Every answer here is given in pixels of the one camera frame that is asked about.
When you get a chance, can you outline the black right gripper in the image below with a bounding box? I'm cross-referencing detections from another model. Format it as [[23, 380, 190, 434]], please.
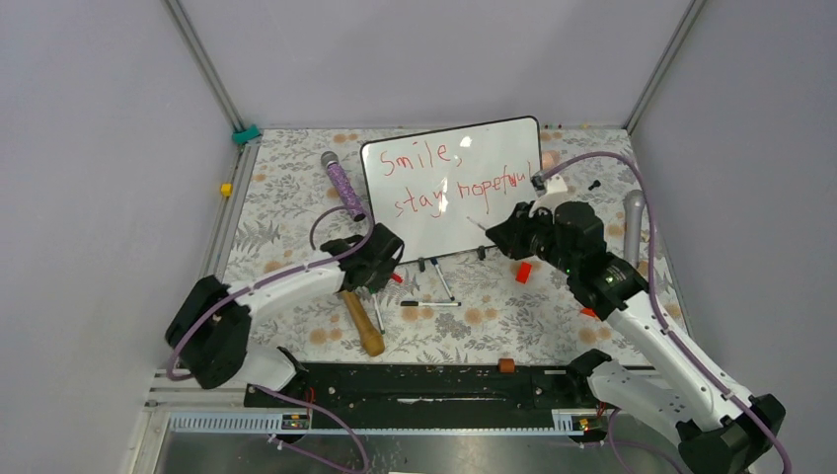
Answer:
[[485, 199, 578, 275]]

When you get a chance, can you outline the white whiteboard black frame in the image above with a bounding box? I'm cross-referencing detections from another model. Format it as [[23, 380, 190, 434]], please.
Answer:
[[359, 116, 542, 263]]

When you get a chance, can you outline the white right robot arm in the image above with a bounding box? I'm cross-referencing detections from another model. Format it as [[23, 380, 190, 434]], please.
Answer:
[[486, 201, 786, 473]]

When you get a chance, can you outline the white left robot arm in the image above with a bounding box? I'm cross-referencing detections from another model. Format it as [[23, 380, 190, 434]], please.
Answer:
[[164, 223, 405, 406]]

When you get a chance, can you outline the green cap marker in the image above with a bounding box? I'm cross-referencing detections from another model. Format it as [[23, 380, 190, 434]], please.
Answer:
[[370, 291, 386, 335]]

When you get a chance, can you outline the black cap marker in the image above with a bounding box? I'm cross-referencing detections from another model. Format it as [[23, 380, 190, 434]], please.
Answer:
[[400, 300, 462, 307]]

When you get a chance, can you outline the blue cap marker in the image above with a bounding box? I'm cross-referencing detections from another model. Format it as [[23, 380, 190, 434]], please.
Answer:
[[430, 258, 456, 301]]

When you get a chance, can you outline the silver grey microphone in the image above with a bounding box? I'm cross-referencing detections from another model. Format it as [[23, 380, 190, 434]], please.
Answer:
[[623, 190, 646, 268]]

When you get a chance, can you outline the wooden microphone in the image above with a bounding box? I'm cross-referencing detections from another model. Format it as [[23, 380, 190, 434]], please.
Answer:
[[340, 291, 385, 356]]

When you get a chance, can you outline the floral patterned mat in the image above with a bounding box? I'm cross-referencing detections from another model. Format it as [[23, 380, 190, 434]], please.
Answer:
[[200, 126, 696, 367]]

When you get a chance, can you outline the purple glitter microphone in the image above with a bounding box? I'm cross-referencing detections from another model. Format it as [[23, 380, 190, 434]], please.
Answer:
[[321, 150, 366, 222]]

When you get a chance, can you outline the orange brown cylinder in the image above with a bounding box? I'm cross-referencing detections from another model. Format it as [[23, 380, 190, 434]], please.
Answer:
[[497, 357, 516, 373]]

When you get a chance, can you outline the teal block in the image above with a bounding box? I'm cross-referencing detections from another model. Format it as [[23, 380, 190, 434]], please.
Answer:
[[231, 124, 262, 146]]

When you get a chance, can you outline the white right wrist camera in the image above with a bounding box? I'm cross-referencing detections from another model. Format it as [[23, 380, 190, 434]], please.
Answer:
[[529, 173, 571, 217]]

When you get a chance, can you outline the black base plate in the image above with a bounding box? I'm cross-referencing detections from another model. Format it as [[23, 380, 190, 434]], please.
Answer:
[[244, 362, 610, 434]]

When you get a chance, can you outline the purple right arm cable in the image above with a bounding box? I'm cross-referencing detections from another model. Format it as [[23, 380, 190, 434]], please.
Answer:
[[532, 151, 794, 474]]

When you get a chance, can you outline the slotted grey cable duct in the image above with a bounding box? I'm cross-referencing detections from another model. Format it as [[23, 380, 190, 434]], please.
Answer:
[[168, 410, 590, 437]]

